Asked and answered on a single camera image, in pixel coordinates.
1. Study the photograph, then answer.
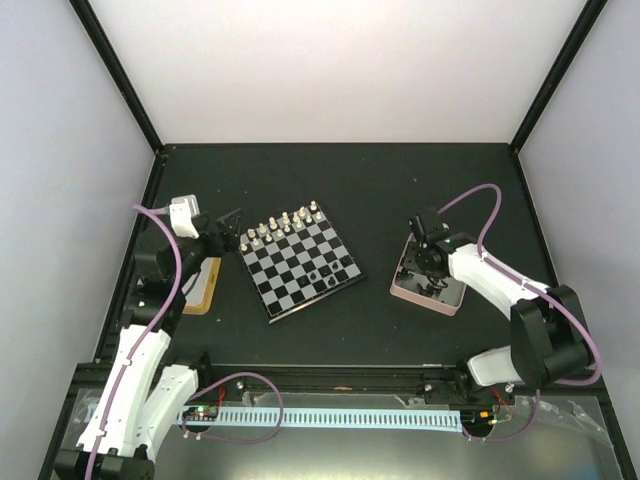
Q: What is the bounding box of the white second right arm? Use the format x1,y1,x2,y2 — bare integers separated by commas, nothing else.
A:
390,238,524,388

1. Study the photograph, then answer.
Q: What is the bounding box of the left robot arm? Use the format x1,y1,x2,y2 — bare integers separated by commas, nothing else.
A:
54,204,242,479

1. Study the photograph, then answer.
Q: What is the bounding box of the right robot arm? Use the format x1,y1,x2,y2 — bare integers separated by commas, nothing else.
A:
399,234,601,403

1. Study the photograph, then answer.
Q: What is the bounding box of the white second left arm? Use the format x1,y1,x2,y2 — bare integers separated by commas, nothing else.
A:
135,203,242,453

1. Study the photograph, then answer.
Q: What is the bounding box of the pile of black chess pieces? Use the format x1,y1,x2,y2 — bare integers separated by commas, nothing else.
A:
394,267,449,299

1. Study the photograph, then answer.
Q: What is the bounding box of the small circuit board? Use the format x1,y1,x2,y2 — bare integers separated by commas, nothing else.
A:
182,405,219,422

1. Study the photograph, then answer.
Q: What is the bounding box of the pink metal tin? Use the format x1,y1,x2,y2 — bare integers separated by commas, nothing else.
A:
390,235,466,316

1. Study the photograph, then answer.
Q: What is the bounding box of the yellow metal tin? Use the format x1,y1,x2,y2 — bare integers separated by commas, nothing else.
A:
182,257,221,316

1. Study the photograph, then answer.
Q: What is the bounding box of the black and white chessboard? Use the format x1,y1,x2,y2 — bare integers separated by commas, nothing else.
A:
239,201,365,324

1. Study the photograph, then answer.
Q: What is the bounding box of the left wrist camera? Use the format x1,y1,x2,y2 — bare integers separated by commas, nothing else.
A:
169,194,200,239

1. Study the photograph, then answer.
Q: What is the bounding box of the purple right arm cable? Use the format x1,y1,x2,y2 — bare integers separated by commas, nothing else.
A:
436,183,604,387

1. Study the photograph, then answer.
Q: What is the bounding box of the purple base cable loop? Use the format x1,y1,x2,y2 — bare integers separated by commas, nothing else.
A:
178,372,285,445

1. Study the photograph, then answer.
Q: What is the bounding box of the light blue slotted cable duct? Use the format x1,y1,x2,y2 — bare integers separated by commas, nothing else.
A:
174,406,463,433

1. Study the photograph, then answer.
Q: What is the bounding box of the black frame post left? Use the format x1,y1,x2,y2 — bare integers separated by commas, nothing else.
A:
69,0,163,153

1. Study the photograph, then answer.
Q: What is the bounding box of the black frame post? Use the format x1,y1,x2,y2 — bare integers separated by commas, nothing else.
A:
509,0,608,155
69,0,163,153

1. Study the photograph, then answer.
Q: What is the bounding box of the black frame post right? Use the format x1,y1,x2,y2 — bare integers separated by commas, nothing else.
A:
509,0,608,155

